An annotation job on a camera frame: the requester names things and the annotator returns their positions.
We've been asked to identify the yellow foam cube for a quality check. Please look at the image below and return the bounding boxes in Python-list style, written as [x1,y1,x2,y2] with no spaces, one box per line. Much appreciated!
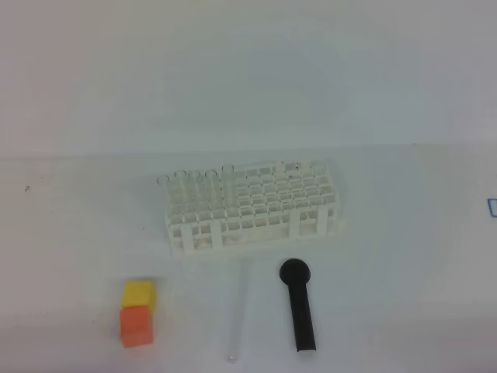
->
[121,280,156,313]

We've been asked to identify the black plastic scoop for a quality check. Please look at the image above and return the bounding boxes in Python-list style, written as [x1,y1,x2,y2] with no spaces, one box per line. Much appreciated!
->
[280,258,317,352]

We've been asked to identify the orange foam cube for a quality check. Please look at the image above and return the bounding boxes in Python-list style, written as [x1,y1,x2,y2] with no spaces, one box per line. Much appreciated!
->
[120,305,154,348]

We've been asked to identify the white test tube rack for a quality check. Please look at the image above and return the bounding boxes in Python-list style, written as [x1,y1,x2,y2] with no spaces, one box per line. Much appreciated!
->
[165,160,341,256]

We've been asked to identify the clear glass test tube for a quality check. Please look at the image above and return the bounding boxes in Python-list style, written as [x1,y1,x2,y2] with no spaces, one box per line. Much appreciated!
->
[226,257,252,364]

